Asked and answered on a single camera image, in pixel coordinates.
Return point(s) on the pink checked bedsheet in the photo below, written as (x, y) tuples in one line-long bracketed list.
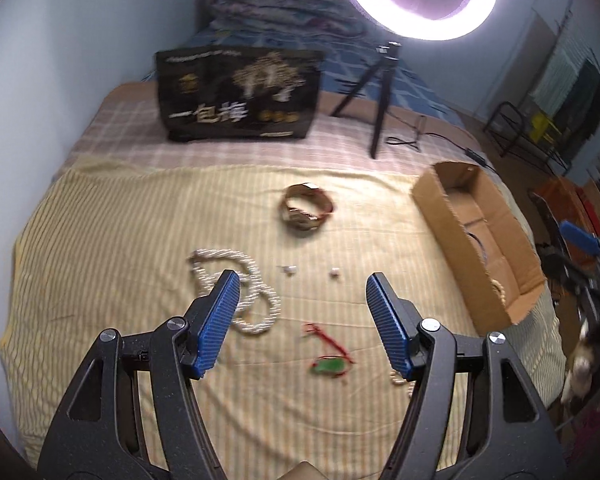
[(127, 127)]

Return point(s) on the red strap wrist watch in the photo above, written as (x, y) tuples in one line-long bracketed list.
[(305, 207)]

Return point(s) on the orange cardboard box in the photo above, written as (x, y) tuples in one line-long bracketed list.
[(567, 201)]

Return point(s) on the green jade red cord pendant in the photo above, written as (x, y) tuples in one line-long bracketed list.
[(335, 364)]

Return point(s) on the black snack bag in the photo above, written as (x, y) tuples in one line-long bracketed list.
[(230, 92)]

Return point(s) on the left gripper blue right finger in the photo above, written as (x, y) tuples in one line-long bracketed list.
[(399, 326)]

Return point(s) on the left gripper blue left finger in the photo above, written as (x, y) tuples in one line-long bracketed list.
[(209, 318)]

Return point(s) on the folded floral quilt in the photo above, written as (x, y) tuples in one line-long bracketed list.
[(329, 18)]

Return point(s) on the cardboard box tray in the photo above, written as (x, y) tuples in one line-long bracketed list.
[(494, 263)]

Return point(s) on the black metal rack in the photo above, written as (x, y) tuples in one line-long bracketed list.
[(511, 131)]

